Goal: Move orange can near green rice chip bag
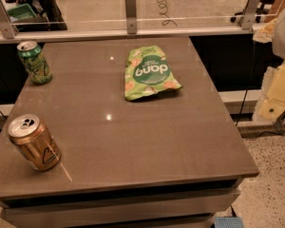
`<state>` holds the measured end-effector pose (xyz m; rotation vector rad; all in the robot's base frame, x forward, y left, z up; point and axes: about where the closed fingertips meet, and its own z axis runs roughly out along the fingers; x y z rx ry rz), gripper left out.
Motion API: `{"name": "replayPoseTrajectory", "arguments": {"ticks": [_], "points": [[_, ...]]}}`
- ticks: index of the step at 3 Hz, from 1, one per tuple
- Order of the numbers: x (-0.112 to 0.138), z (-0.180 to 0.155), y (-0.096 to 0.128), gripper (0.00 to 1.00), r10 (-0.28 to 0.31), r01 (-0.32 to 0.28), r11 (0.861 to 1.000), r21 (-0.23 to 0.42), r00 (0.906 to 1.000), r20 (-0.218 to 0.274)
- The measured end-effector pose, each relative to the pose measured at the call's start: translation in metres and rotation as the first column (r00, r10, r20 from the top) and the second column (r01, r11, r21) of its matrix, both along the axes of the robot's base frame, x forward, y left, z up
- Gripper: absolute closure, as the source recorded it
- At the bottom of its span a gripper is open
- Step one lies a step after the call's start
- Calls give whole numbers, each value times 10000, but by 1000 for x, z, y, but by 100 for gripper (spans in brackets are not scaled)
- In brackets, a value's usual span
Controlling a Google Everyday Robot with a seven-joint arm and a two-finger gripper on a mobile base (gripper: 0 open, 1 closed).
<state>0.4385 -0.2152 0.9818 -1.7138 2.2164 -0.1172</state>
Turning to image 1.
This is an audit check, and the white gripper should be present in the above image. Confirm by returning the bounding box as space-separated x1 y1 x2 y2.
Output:
253 61 285 123

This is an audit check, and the orange soda can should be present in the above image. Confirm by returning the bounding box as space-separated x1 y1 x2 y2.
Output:
8 114 62 171

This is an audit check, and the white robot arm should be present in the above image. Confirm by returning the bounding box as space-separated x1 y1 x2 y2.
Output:
253 9 285 123

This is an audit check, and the green rice chip bag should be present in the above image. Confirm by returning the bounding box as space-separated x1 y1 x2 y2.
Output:
124 46 182 101

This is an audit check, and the green soda can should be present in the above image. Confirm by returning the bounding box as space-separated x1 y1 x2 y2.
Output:
17 41 52 85

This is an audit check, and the blue perforated box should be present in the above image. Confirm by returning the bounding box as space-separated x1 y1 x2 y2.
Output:
214 217 244 228

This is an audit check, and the glass barrier panel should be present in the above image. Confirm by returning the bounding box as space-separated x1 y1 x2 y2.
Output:
0 0 285 44

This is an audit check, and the green plastic tray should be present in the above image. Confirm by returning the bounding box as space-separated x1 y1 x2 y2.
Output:
7 4 36 22

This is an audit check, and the black hanging cable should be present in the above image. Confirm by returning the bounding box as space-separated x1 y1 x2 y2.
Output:
235 28 257 127

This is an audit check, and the right metal glass bracket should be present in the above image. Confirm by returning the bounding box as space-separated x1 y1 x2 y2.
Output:
239 0 260 29

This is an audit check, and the metal glass bracket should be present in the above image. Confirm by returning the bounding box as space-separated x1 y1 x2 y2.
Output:
124 0 137 34
239 0 260 29
0 0 18 39

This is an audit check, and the black coiled cable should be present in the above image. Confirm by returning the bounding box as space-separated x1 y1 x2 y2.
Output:
149 0 179 28

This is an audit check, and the middle metal glass bracket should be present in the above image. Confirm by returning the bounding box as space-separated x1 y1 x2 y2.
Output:
124 0 137 34

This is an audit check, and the left metal glass bracket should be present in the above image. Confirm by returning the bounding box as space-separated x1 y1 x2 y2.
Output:
0 0 18 39

